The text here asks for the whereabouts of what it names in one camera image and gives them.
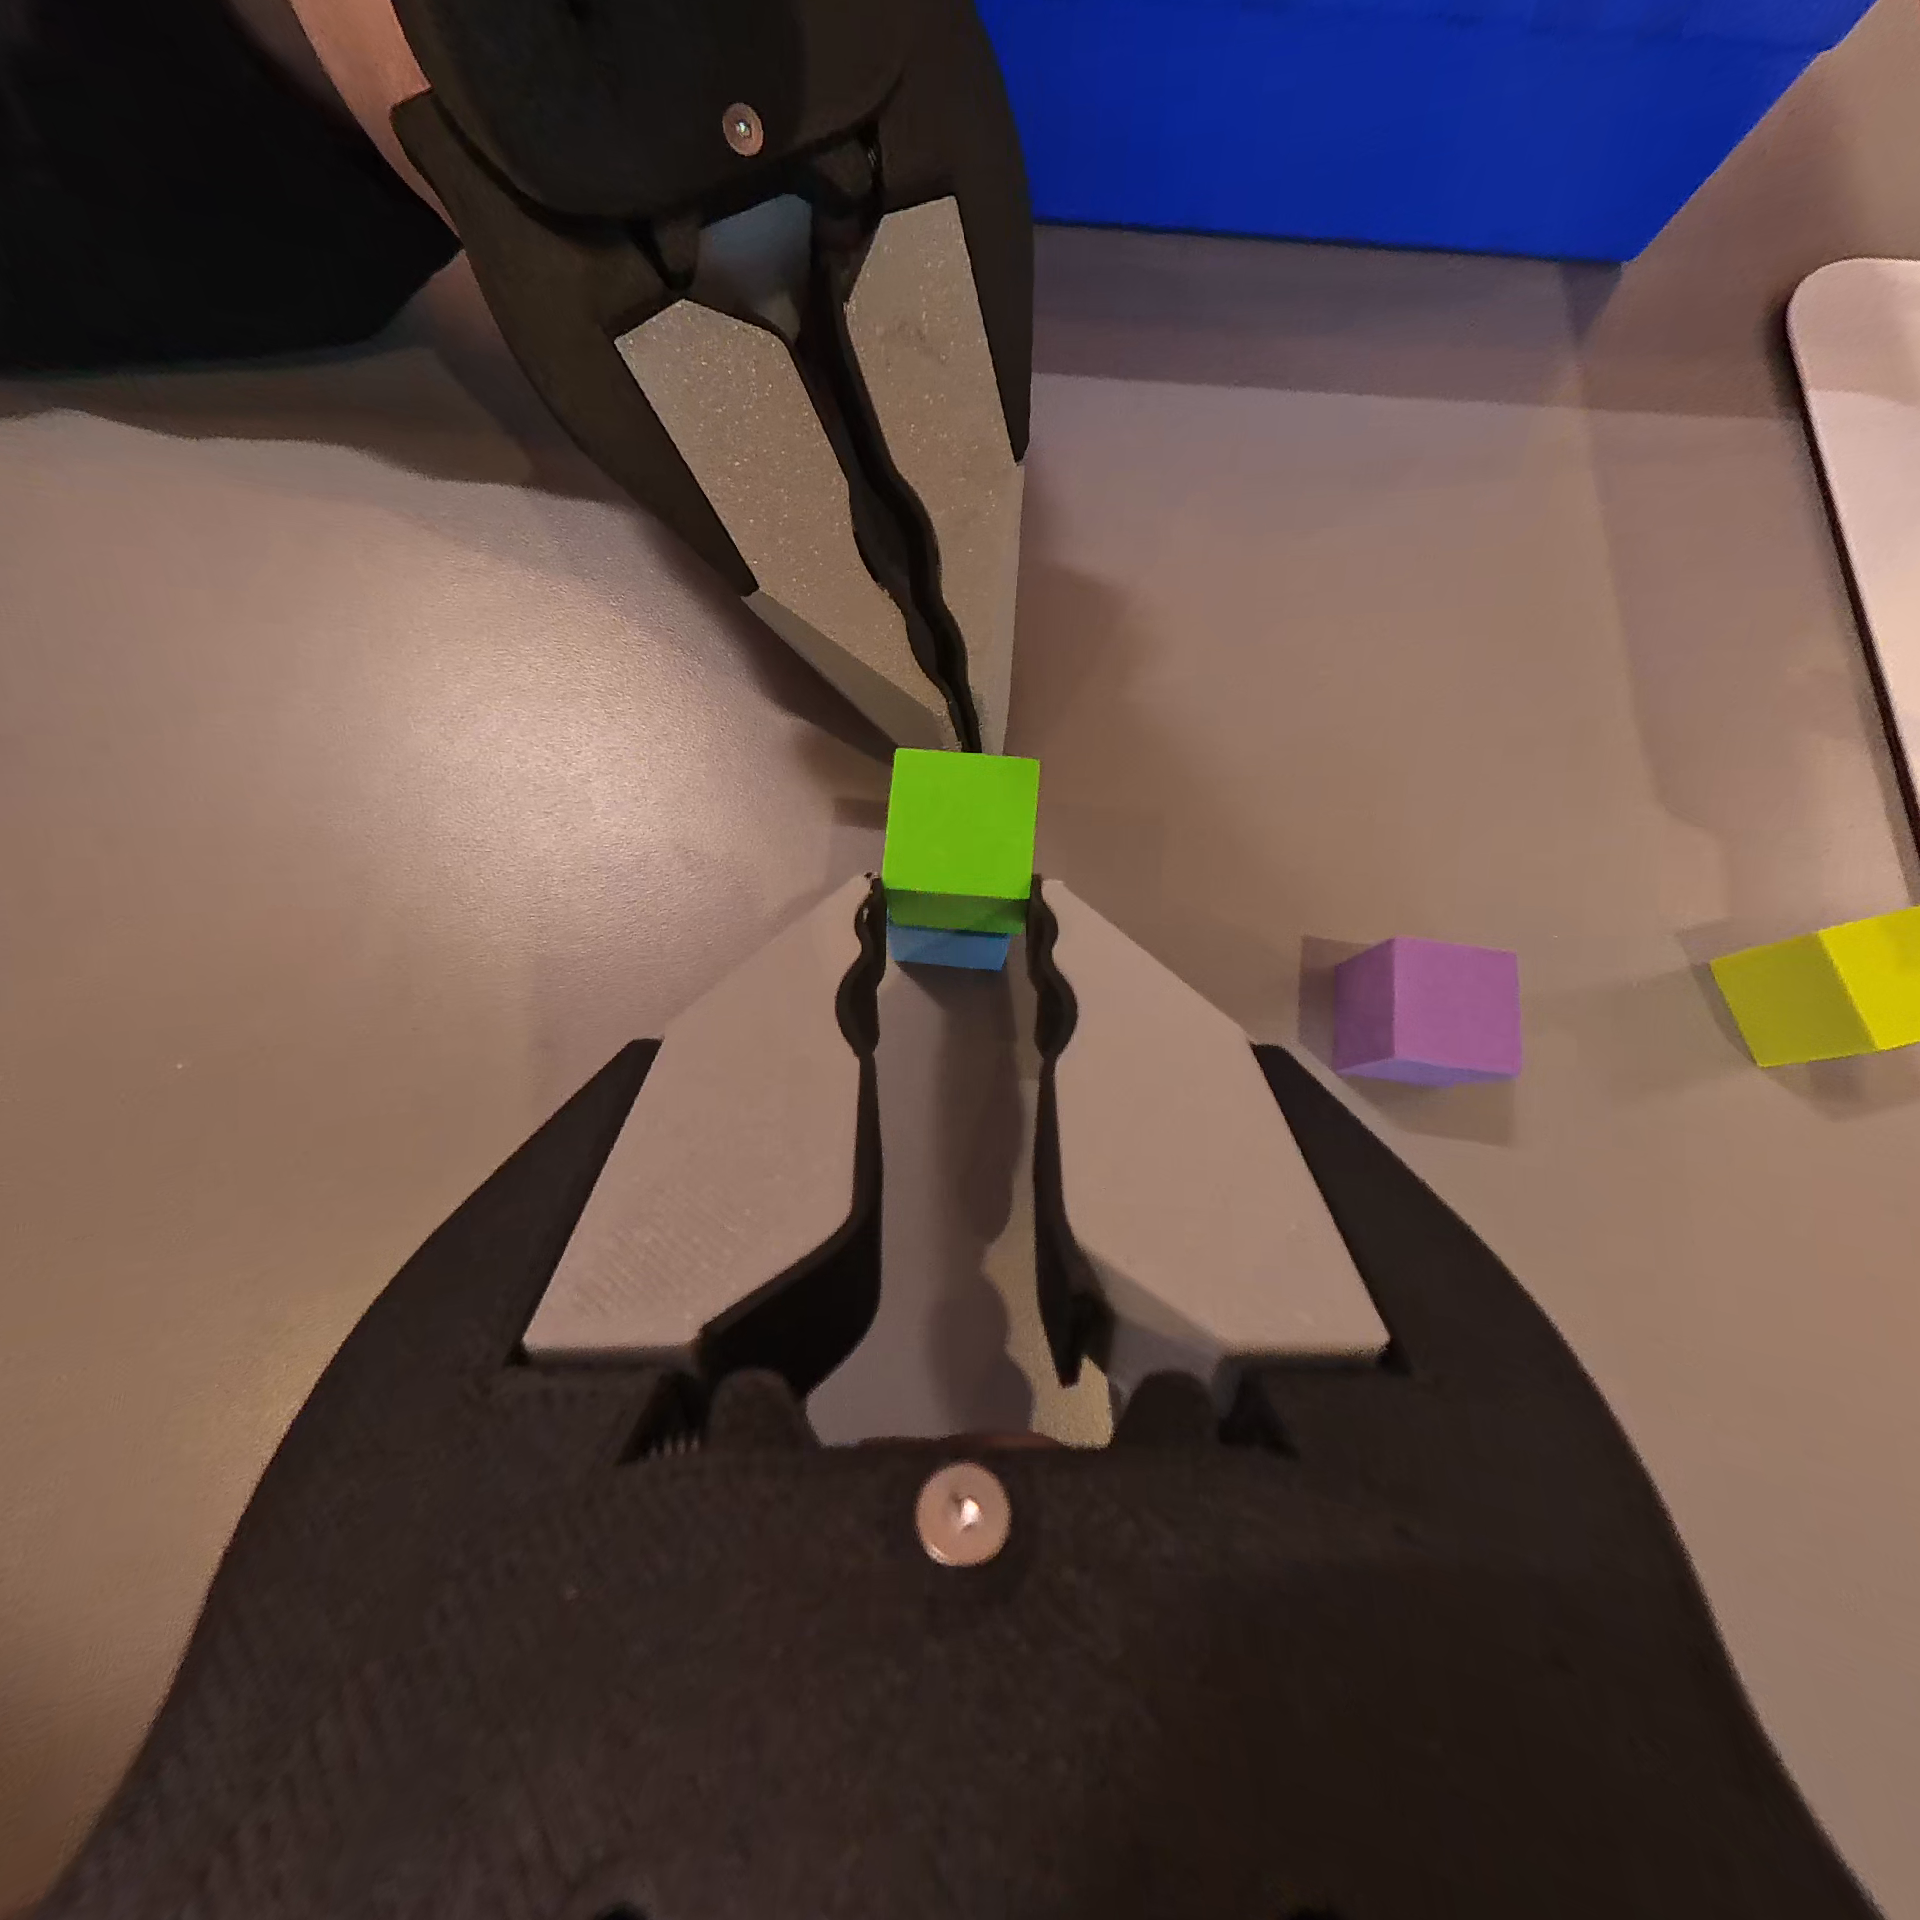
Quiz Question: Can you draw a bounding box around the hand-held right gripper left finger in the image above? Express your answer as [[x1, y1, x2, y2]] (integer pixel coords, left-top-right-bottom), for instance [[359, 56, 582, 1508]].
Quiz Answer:
[[522, 873, 886, 1396]]

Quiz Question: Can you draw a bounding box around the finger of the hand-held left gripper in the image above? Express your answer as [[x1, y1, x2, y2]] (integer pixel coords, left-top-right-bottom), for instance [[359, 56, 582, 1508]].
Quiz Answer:
[[840, 192, 1030, 754], [616, 297, 969, 754]]

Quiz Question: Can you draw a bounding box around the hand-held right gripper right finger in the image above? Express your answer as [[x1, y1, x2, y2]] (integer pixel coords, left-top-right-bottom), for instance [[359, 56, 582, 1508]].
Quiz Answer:
[[1031, 877, 1392, 1384]]

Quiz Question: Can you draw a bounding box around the purple foam cube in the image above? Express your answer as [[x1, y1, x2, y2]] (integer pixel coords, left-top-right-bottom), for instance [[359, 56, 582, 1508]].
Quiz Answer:
[[1333, 936, 1522, 1086]]

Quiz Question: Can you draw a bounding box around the green foam cube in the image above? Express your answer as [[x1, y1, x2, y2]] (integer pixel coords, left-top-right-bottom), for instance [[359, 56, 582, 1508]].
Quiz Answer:
[[882, 750, 1041, 934]]

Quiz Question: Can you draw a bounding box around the yellow foam cube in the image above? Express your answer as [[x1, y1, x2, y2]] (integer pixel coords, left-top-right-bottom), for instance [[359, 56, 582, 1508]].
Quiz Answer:
[[1711, 906, 1920, 1070]]

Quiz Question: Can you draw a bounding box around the person's left forearm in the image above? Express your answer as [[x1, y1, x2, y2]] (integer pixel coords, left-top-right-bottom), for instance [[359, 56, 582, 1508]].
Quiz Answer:
[[0, 0, 461, 374]]

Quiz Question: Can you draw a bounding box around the blue plastic bin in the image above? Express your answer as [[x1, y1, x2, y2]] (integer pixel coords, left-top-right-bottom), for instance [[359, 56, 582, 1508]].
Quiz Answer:
[[976, 0, 1878, 264]]

